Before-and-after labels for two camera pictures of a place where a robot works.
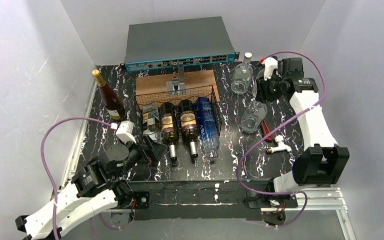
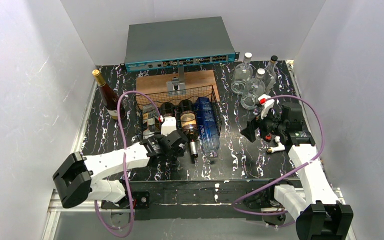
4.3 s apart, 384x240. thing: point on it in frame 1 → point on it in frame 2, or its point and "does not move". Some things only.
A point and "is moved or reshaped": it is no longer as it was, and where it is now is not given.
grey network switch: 178,43 does not move
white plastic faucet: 281,146 does not move
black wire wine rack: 186,112 does not move
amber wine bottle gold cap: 113,101 does not move
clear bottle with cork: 260,73 is moved or reshaped
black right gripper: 266,87 → 257,124
